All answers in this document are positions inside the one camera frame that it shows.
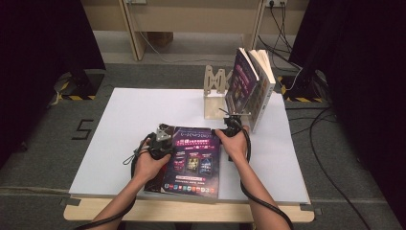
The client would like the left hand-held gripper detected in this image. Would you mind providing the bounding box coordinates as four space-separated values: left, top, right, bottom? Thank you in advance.
147 126 175 161

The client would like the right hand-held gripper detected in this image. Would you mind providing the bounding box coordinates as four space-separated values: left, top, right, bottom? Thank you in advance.
218 107 252 138

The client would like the thick white book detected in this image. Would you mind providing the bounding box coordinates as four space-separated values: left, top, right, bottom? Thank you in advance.
247 49 277 133

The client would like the person's right hand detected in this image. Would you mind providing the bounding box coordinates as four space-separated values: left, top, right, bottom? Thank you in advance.
214 125 251 165

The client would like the person's left hand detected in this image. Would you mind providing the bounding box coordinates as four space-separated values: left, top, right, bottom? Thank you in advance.
133 144 172 186

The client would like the light wooden table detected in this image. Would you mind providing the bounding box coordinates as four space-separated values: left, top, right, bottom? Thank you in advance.
62 196 316 223

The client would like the black stand base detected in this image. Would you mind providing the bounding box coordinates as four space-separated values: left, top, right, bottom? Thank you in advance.
59 68 106 101
277 71 324 104

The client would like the brown box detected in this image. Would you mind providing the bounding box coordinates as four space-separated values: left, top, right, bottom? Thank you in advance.
147 31 175 46

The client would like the light wooden desk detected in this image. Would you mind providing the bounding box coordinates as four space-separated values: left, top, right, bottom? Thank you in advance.
118 0 267 62

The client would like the black curtain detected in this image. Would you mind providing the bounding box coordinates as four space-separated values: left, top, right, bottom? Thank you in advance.
0 0 106 168
288 0 406 222

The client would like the black wrist strap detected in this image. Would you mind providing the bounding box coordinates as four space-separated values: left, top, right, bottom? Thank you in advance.
122 149 142 166

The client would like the grey floor cable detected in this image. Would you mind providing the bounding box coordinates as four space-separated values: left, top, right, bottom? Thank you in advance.
137 28 238 64

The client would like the white cable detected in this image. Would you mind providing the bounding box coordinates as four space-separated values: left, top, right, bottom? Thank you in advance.
286 67 305 93

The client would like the black floor cable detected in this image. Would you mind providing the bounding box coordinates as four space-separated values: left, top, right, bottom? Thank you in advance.
284 106 375 230

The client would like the black wall cable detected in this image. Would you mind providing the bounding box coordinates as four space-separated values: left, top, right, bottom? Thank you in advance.
258 4 305 71

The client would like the white wall socket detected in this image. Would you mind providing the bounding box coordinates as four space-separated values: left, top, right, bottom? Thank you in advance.
265 0 288 9

